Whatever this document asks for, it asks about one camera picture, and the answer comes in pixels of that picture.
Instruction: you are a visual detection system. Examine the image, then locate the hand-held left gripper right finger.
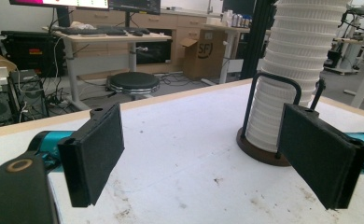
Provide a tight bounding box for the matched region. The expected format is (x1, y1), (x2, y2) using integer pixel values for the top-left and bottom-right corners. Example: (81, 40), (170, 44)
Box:
(277, 104), (364, 210)

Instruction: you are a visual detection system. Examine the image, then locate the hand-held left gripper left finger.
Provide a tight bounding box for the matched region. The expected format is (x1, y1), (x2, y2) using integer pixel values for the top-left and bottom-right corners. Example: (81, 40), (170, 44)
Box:
(30, 103), (125, 208)

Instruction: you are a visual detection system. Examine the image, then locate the black wire cup holder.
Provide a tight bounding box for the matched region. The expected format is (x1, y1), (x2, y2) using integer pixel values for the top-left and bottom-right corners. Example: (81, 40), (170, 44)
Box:
(235, 72), (328, 167)

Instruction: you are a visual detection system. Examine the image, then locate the stack of white paper cups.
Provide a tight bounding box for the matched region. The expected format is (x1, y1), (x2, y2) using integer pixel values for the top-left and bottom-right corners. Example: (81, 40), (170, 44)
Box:
(245, 0), (354, 153)

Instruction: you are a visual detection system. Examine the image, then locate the black round stool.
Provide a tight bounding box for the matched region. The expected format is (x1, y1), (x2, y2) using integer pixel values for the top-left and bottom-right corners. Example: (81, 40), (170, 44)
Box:
(106, 72), (161, 96)

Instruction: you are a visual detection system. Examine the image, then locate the black equipment case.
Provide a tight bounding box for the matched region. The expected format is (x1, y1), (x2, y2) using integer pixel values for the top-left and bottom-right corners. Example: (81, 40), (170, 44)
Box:
(0, 30), (60, 77)

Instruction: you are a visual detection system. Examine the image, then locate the light wooden desk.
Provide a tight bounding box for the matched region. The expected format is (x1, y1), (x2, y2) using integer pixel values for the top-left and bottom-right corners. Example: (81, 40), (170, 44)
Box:
(43, 26), (174, 111)

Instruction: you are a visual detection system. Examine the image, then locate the black keyboard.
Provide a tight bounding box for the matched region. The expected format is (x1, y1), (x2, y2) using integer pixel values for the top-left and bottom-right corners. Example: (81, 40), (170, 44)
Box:
(60, 27), (128, 36)

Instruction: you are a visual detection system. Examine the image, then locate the white table with bottles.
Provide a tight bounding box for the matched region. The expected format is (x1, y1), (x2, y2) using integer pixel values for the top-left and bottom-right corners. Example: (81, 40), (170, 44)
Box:
(202, 22), (252, 86)

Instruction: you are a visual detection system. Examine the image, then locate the brown cardboard box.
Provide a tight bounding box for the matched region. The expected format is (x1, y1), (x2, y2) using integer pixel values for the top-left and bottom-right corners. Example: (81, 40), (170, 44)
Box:
(179, 29), (228, 81)

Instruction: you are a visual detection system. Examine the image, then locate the computer monitor with dark screen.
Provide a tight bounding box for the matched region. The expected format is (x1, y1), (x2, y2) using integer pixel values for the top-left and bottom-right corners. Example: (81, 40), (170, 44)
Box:
(108, 0), (161, 27)

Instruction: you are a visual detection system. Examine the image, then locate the group of small bottles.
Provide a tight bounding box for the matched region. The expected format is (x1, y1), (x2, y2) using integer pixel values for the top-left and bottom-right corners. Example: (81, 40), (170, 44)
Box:
(221, 9), (253, 28)

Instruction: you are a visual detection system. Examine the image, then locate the black metal frame post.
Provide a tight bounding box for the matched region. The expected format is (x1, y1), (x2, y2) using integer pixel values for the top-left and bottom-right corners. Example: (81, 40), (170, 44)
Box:
(239, 0), (277, 80)

